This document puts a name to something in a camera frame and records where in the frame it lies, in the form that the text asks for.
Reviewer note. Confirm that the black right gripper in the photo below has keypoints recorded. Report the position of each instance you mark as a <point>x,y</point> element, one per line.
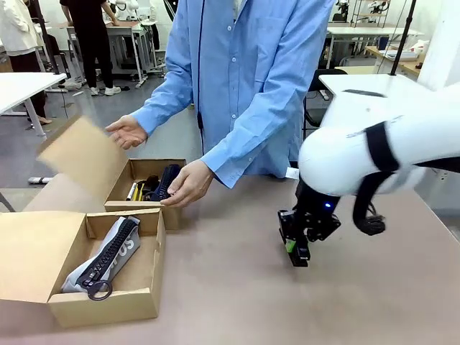
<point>320,215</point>

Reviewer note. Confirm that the navy blue zipper pencil case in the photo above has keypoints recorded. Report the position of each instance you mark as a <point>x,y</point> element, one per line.
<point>166,181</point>

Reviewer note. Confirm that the grey zipper pencil case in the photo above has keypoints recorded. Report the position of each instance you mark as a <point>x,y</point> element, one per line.
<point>108,251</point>

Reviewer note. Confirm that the small cardboard box with lid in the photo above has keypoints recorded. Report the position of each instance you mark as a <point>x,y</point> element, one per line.
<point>90,161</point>

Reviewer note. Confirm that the person's left forearm blue sleeve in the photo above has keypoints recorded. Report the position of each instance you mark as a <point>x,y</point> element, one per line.
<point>251,143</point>

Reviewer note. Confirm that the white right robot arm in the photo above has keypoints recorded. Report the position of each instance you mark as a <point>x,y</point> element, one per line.
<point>377,143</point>

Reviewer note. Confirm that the person's right forearm blue sleeve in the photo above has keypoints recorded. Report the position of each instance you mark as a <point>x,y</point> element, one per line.
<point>161,100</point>

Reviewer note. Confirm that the large open cardboard box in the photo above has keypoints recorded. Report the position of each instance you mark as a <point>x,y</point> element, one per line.
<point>36,251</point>

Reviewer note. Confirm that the person's left hand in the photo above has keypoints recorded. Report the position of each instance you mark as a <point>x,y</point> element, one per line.
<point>190,183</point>

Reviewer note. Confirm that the person's right hand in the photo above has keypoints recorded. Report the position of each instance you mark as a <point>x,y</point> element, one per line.
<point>129,133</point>

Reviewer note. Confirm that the black office chair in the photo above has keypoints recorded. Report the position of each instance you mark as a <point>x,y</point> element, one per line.
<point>316,108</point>

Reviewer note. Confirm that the large white side table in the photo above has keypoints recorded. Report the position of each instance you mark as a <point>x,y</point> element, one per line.
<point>359,84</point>

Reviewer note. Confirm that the person in blue shirt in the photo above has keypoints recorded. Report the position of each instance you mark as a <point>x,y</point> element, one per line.
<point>251,72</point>

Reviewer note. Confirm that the wooden table with clutter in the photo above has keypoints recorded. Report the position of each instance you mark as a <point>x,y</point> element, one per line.
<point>402,59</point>

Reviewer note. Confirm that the white background workbench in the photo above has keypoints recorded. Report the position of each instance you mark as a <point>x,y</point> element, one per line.
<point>373,33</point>

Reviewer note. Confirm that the black tripod pole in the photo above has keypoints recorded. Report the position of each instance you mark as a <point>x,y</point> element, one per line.
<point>402,39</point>

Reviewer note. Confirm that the brown top background desk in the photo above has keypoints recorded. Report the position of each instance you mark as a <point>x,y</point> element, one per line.
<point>125,39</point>

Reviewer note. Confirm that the white power strip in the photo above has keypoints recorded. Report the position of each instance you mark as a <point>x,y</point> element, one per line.
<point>39,180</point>

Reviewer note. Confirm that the bystander in black clothes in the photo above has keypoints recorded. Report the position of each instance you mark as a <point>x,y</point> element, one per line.
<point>90,43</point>

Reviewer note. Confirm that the white table with metal legs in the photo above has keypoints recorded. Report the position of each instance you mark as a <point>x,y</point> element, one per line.
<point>25,88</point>

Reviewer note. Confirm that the black stand pole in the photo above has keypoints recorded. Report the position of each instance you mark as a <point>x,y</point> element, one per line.
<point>48,43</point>

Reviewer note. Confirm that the bystander in white jacket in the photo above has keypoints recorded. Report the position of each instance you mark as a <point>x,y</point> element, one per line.
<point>16,32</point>

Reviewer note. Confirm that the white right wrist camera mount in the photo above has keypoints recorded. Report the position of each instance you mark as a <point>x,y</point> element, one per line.
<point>292,173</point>

